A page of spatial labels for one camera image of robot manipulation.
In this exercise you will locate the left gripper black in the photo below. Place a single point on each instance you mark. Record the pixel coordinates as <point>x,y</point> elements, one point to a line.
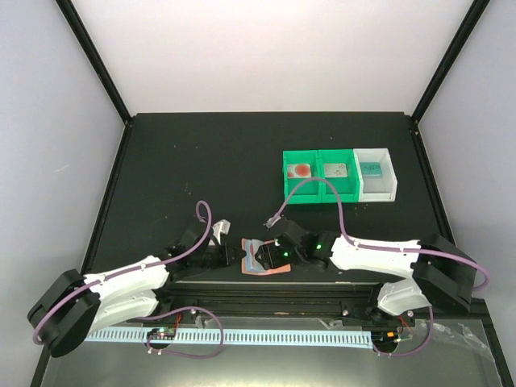
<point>227,258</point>

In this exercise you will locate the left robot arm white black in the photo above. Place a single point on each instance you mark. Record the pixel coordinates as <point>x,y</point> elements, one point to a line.
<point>76,305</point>

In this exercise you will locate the left black frame post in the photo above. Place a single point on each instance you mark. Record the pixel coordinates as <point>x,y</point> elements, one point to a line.
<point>73,19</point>

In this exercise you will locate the white slotted cable duct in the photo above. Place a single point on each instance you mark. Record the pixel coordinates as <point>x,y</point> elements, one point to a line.
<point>246,337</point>

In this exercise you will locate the black aluminium rail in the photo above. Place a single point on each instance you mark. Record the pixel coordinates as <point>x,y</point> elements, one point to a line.
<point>353,304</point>

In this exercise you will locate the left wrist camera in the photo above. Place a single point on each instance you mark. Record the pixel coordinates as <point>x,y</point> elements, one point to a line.
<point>219,229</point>

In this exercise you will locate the green bin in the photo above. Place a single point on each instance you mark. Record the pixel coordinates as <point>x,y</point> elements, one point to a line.
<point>303,191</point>
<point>347,188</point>

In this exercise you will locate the black frame post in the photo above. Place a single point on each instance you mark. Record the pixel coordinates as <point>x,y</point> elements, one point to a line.
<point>73,19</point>
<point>460,38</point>

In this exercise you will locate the right black frame post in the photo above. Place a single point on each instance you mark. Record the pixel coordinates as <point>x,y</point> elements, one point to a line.
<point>460,38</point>

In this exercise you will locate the middle green bin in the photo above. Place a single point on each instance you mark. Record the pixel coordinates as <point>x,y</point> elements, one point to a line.
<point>347,188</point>

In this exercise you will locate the teal card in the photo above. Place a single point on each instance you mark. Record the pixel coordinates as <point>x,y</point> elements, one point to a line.
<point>371,169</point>

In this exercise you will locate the circuit board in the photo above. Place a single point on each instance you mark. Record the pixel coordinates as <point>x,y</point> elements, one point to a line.
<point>161,333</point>
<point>386,337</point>

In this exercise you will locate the brown leather card holder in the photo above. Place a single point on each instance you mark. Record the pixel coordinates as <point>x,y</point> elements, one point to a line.
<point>280,260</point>

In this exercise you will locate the right circuit board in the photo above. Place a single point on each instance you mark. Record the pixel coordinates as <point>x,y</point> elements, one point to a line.
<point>386,337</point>

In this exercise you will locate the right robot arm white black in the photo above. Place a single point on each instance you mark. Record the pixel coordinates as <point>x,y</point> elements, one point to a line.
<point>429,272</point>

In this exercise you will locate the grey white card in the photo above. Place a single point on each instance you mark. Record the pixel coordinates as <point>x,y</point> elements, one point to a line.
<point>335,170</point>

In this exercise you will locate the left green bin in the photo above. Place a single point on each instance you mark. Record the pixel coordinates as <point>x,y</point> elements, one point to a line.
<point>303,191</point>

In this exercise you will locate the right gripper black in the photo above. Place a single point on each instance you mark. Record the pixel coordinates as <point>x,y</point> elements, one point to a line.
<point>267,251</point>

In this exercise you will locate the left circuit board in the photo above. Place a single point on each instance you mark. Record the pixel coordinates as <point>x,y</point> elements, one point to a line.
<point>161,333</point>

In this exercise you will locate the white bin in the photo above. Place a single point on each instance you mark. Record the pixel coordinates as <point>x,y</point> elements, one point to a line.
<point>378,181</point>

